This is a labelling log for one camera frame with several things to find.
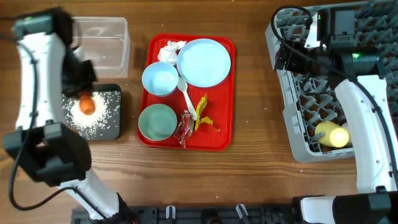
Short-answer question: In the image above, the black waste tray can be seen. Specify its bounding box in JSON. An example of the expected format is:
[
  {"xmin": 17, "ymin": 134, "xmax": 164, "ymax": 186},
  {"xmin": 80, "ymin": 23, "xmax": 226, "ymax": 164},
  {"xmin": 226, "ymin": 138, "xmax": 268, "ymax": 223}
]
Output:
[{"xmin": 62, "ymin": 83, "xmax": 123, "ymax": 141}]

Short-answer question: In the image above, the white plastic spoon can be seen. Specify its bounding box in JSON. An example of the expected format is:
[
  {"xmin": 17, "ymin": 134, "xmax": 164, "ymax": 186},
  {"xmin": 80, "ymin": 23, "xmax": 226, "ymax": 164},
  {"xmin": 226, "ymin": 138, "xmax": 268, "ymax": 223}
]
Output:
[{"xmin": 177, "ymin": 77, "xmax": 198, "ymax": 121}]

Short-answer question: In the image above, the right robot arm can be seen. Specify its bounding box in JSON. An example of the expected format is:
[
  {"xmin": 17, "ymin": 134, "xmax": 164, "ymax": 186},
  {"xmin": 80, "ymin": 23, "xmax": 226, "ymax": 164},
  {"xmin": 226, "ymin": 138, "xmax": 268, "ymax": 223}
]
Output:
[{"xmin": 275, "ymin": 7, "xmax": 397, "ymax": 223}]

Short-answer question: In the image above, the pink cup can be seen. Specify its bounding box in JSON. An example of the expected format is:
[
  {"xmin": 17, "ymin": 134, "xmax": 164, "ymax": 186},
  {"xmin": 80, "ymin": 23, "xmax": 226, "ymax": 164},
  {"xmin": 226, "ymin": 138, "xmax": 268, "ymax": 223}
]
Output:
[{"xmin": 341, "ymin": 123, "xmax": 352, "ymax": 144}]

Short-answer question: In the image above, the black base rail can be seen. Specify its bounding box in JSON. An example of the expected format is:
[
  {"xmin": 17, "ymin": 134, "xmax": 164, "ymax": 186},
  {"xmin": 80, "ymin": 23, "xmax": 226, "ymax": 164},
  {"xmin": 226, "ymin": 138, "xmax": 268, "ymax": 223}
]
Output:
[{"xmin": 70, "ymin": 203, "xmax": 296, "ymax": 224}]

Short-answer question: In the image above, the orange carrot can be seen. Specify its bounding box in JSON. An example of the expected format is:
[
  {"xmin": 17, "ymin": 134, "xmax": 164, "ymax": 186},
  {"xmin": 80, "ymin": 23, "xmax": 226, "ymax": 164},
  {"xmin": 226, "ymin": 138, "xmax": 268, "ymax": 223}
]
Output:
[{"xmin": 79, "ymin": 91, "xmax": 95, "ymax": 115}]

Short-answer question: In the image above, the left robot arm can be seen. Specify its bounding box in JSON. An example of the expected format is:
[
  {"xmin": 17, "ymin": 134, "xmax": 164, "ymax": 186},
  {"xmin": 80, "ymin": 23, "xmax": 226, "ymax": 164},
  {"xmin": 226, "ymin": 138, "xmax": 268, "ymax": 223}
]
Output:
[{"xmin": 2, "ymin": 7, "xmax": 138, "ymax": 223}]

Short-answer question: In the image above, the yellow cup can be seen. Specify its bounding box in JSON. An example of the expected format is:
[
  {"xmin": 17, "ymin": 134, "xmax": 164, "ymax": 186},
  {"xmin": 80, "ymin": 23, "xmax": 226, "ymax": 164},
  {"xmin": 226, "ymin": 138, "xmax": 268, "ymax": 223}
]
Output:
[{"xmin": 315, "ymin": 121, "xmax": 349, "ymax": 148}]

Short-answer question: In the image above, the green bowl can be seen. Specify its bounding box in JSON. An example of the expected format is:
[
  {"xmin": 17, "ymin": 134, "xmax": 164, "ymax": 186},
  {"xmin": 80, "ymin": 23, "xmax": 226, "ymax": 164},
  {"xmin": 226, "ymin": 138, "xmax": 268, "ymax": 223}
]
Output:
[{"xmin": 138, "ymin": 104, "xmax": 177, "ymax": 141}]

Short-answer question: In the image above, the red serving tray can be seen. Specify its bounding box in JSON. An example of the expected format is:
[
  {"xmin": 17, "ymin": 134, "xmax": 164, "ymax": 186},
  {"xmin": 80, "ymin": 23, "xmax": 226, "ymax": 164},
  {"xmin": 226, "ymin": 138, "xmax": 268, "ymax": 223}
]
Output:
[{"xmin": 137, "ymin": 33, "xmax": 236, "ymax": 151}]

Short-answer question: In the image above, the white rice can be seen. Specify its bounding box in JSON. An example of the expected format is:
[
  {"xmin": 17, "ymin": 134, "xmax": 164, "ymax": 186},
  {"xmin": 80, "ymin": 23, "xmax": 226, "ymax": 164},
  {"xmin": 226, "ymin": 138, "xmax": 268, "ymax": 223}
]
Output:
[{"xmin": 62, "ymin": 91, "xmax": 121, "ymax": 140}]

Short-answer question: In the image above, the light blue bowl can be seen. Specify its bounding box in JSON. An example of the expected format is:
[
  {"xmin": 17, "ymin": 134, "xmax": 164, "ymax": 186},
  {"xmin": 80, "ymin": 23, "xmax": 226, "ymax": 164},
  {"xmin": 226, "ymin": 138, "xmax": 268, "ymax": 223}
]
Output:
[{"xmin": 142, "ymin": 62, "xmax": 179, "ymax": 97}]

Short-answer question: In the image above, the grey dishwasher rack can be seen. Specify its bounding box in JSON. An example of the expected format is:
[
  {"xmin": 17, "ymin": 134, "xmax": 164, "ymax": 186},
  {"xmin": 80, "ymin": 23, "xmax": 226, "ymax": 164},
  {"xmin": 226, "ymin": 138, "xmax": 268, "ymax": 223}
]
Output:
[{"xmin": 266, "ymin": 1, "xmax": 397, "ymax": 163}]

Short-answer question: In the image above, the clear plastic bin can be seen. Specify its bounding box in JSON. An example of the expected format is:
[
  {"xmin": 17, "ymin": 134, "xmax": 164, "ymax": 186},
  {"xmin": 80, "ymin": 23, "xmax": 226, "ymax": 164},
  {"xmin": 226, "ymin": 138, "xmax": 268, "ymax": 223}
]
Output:
[{"xmin": 73, "ymin": 17, "xmax": 131, "ymax": 78}]

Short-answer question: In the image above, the crumpled white tissue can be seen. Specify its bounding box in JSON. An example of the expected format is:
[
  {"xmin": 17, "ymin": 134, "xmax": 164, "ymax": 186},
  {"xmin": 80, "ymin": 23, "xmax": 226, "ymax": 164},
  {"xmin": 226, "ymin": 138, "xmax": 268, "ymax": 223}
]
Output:
[{"xmin": 157, "ymin": 40, "xmax": 187, "ymax": 66}]

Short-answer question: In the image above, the red candy wrapper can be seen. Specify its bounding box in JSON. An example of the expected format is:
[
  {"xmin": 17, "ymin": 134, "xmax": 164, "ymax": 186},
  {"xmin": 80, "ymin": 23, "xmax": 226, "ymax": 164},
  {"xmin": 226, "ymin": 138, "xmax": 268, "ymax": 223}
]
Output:
[{"xmin": 174, "ymin": 110, "xmax": 194, "ymax": 148}]

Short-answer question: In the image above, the yellow candy wrapper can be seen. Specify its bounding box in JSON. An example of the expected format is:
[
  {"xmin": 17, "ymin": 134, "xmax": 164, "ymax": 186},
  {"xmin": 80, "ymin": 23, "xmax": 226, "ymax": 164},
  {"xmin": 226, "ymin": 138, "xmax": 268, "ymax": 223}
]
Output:
[{"xmin": 194, "ymin": 94, "xmax": 220, "ymax": 132}]

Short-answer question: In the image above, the light blue plate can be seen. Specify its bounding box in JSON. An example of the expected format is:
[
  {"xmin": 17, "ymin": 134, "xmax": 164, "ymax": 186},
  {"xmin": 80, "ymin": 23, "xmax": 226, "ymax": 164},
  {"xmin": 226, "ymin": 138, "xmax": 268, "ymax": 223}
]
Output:
[{"xmin": 177, "ymin": 39, "xmax": 231, "ymax": 88}]

